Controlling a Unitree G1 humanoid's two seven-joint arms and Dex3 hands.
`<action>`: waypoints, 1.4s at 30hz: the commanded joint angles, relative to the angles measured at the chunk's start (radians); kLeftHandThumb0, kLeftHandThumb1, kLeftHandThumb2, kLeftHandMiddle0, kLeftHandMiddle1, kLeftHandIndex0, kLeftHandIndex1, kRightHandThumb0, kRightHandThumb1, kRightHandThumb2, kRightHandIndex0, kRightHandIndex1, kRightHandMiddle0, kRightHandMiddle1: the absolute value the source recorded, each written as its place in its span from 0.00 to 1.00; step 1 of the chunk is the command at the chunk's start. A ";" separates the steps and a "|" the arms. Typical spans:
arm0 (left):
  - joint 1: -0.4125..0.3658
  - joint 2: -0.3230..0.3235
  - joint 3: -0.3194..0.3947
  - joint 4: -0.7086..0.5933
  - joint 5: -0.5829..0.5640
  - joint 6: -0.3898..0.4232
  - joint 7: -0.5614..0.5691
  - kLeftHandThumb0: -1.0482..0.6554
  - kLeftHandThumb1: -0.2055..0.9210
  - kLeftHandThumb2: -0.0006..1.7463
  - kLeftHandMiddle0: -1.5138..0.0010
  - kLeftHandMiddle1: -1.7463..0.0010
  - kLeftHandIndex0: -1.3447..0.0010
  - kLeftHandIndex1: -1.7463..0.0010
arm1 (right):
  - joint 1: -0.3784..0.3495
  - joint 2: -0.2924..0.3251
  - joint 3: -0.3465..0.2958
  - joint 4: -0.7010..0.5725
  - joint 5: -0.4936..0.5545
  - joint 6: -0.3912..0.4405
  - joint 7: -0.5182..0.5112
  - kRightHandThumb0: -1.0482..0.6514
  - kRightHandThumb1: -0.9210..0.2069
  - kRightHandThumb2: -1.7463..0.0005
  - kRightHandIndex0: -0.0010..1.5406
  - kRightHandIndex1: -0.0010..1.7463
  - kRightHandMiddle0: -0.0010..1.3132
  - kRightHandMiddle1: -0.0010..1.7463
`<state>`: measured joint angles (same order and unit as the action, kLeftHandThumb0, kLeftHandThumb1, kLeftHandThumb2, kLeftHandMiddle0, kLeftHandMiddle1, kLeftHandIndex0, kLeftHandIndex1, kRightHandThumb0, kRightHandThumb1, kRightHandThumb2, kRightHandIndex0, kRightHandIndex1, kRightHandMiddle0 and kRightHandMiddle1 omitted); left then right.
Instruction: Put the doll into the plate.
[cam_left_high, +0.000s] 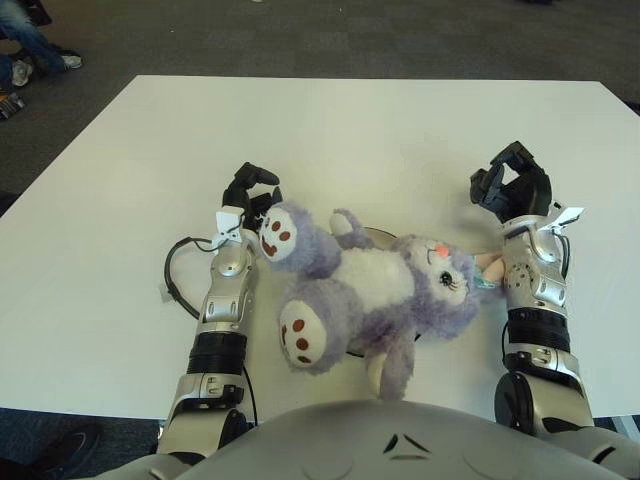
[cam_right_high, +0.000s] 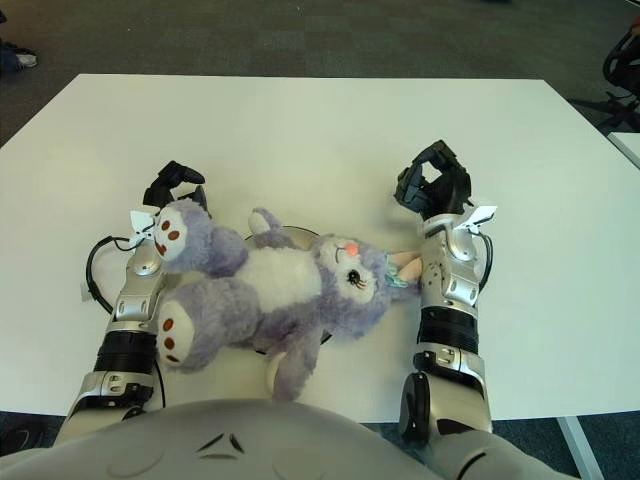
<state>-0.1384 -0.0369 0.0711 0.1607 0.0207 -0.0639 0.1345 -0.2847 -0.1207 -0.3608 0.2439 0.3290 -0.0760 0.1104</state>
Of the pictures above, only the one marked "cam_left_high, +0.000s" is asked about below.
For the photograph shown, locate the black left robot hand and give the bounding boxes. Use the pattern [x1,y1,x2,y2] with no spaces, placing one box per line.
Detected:
[221,161,284,236]

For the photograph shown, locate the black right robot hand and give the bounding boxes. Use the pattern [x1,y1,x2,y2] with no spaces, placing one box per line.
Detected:
[468,141,554,224]

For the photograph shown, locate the purple plush bunny doll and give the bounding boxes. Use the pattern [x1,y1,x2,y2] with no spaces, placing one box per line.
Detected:
[258,199,509,401]

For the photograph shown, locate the white plate with black rim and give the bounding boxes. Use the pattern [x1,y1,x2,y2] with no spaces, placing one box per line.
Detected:
[344,227,421,359]

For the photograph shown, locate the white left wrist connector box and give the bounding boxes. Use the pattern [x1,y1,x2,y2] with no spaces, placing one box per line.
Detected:
[212,204,245,249]

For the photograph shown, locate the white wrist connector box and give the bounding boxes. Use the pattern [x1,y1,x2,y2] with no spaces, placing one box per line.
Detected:
[547,202,585,232]
[212,204,245,249]

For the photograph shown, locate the white right wrist connector box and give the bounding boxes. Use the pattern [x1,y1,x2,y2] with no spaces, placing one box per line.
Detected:
[547,202,585,232]

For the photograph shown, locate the yellow black box on floor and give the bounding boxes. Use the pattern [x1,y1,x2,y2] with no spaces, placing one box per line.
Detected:
[0,89,26,120]

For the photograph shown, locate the seated person in blue jeans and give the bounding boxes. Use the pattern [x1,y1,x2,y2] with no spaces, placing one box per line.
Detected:
[0,0,84,87]

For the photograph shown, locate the grey robot torso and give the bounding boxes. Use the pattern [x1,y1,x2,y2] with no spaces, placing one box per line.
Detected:
[89,399,636,480]

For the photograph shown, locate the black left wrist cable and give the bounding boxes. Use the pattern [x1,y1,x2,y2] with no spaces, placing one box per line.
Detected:
[164,235,216,319]

